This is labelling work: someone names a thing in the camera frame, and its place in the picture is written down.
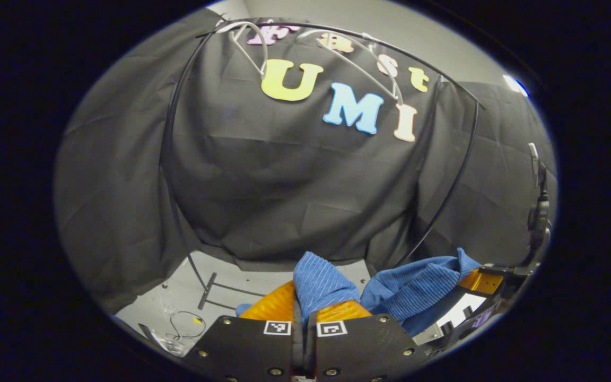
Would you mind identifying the black metal clothes rack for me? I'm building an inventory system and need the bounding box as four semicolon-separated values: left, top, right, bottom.
160;19;486;314

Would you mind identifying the blue corduroy jacket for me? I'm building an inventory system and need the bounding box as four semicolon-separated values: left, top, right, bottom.
235;248;482;337

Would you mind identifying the white flat panel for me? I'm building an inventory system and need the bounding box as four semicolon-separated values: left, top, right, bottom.
435;293;487;328

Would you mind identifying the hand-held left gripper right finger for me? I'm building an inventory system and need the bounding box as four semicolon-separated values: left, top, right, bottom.
305;300;433;382

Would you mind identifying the ceiling light panel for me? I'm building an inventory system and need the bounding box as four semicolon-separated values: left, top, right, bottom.
503;74;529;98

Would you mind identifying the white plastic clothes hanger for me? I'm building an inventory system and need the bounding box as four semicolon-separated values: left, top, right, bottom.
214;20;269;80
298;29;405;107

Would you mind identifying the black cable with yellow tag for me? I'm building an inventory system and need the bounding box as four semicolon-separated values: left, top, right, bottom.
169;310;206;341

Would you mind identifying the black backdrop cloth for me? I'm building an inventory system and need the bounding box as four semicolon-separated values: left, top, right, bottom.
54;8;558;316

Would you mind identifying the clear plastic bag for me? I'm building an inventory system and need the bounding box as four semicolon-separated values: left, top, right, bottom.
138;323;185;357

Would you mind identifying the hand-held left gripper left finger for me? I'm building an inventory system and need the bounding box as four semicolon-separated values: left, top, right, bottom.
182;280;305;382

